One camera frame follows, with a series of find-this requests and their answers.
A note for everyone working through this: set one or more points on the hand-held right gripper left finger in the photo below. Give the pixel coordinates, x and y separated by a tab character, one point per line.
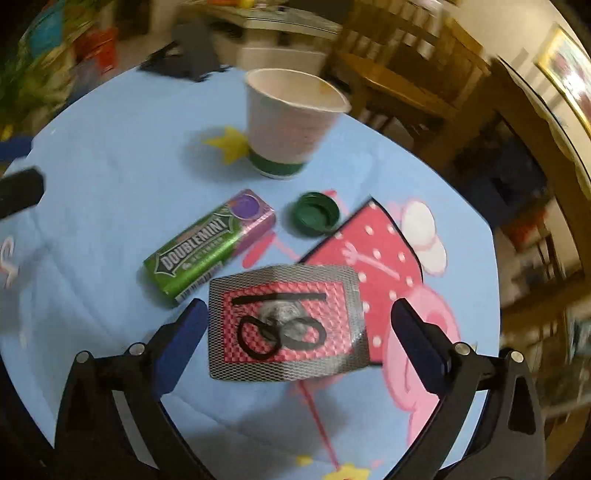
184	341

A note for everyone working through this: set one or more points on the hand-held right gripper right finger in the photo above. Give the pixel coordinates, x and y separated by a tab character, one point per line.
418	344

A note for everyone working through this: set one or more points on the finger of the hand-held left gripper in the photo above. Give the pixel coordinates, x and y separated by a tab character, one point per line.
14	148
21	191

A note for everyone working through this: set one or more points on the silver pink blister pack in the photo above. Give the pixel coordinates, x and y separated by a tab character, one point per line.
277	365

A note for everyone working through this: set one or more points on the green potted plant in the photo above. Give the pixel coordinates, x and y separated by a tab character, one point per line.
32	87

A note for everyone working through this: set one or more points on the green purple gum box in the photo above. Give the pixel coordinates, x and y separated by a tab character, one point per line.
203	249

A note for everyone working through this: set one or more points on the blue cartoon printed tablecloth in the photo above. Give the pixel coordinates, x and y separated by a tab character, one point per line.
115	184

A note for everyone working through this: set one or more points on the red gift boxes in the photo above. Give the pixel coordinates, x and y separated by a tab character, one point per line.
99	48

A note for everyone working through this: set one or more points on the green bottle cap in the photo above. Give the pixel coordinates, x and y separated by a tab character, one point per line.
316	214

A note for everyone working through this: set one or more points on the black phone stand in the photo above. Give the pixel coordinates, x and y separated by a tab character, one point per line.
194	50

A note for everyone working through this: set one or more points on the white paper cup green base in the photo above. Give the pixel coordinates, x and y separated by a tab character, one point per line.
286	124

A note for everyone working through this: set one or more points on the wooden dining table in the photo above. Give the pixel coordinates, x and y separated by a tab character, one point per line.
531	129

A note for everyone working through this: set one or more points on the wooden dining chair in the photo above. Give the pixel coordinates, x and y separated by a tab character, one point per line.
392	78

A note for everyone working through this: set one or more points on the white glass top coffee table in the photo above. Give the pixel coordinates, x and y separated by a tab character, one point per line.
277	55

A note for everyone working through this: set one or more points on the gold framed flower painting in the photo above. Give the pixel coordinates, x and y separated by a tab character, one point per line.
570	74

